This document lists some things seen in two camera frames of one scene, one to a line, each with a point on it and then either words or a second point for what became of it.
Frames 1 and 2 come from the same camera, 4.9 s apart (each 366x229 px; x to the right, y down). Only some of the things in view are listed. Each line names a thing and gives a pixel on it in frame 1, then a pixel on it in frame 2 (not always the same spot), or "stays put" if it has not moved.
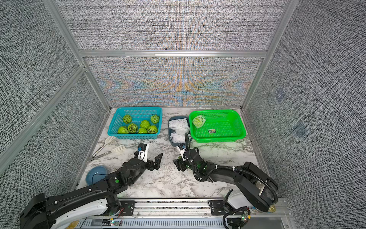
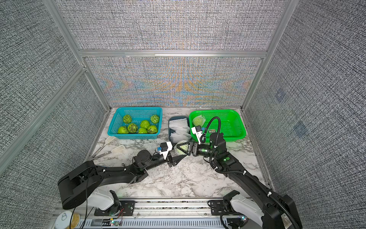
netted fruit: (198, 121) stays put
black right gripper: (179, 164) to (194, 149)
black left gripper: (157, 162) to (173, 161)
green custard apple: (198, 121) stays put
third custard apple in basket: (155, 119) stays put
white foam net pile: (180, 126) stays put
